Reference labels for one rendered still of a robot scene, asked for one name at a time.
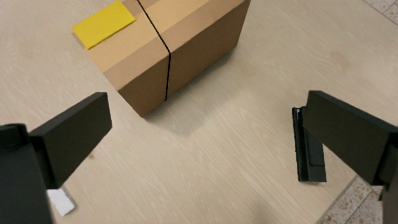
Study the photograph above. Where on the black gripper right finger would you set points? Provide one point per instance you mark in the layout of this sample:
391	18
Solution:
364	142

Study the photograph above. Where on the brown cardboard box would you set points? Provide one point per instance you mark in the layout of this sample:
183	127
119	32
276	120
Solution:
197	33

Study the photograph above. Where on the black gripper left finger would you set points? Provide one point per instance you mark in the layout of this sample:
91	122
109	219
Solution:
56	148

